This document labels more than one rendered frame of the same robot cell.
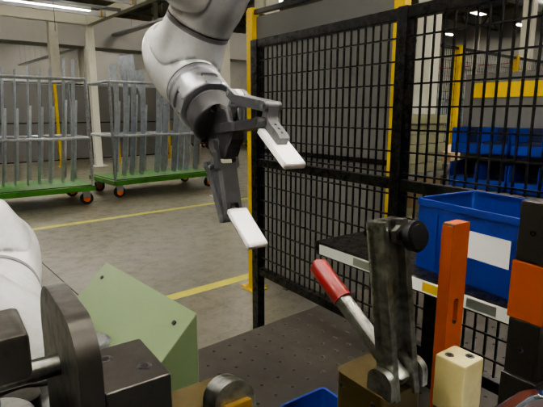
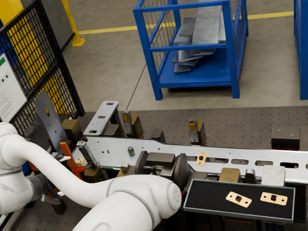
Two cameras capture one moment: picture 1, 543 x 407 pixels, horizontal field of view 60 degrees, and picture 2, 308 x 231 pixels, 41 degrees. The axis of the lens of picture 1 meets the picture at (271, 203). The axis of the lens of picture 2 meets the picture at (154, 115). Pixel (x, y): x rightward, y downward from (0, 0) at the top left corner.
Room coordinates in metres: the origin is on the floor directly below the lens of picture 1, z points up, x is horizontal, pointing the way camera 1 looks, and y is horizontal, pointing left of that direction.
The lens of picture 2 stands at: (0.81, 1.30, 2.32)
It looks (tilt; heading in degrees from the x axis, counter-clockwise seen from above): 37 degrees down; 242
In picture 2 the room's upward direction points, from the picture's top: 15 degrees counter-clockwise
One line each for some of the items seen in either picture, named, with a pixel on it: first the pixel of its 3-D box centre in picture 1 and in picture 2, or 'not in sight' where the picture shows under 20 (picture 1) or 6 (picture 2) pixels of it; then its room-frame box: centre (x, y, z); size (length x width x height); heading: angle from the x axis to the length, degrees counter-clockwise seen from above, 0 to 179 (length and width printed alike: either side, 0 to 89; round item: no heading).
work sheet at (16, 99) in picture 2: not in sight; (3, 90); (0.54, -0.71, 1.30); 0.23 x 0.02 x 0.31; 35
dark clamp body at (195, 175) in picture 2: not in sight; (202, 214); (0.19, 0.33, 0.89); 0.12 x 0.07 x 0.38; 35
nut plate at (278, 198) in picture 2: not in sight; (273, 197); (0.10, 0.65, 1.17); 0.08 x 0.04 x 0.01; 117
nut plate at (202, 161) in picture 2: not in sight; (201, 157); (0.04, 0.18, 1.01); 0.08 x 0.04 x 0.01; 35
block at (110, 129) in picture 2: not in sight; (118, 147); (0.18, -0.38, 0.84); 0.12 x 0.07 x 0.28; 35
